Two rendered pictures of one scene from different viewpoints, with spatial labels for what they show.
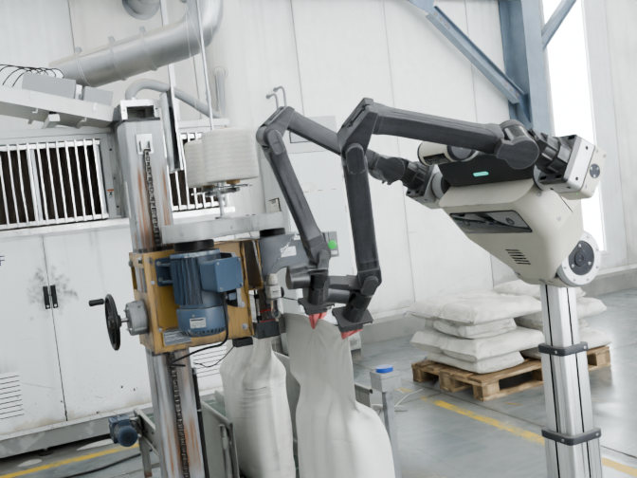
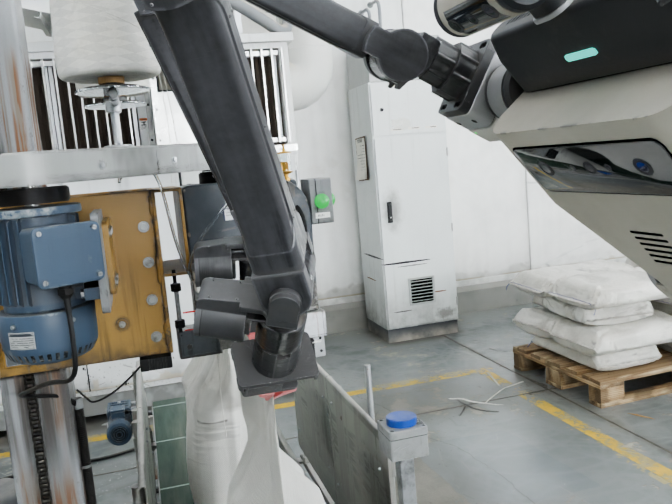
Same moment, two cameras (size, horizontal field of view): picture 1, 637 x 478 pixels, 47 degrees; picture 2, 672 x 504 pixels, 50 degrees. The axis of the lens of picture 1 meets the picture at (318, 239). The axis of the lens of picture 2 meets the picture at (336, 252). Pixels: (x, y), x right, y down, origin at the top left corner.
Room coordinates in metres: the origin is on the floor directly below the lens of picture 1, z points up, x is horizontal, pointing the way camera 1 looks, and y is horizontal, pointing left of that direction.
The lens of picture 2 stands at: (1.09, -0.31, 1.37)
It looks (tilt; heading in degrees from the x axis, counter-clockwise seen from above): 7 degrees down; 10
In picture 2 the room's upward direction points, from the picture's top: 5 degrees counter-clockwise
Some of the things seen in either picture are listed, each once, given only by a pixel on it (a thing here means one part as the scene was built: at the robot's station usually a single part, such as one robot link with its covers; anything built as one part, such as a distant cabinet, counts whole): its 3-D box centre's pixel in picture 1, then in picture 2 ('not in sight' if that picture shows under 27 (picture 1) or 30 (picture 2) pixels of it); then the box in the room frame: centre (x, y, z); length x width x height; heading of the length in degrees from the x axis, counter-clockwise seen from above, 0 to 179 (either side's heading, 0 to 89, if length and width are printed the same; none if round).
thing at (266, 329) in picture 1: (265, 328); (198, 339); (2.41, 0.21, 1.04); 0.08 x 0.06 x 0.05; 115
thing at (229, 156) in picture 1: (229, 156); (105, 30); (2.24, 0.24, 1.61); 0.17 x 0.17 x 0.17
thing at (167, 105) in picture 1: (171, 131); not in sight; (4.39, 0.81, 1.95); 0.30 x 0.01 x 0.48; 25
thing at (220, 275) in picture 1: (222, 278); (63, 261); (2.10, 0.29, 1.25); 0.10 x 0.08 x 0.12; 140
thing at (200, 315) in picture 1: (199, 292); (43, 282); (2.17, 0.37, 1.21); 0.15 x 0.15 x 0.25
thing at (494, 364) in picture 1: (472, 356); (591, 344); (5.20, -1.01, 0.20); 0.66 x 0.44 x 0.12; 25
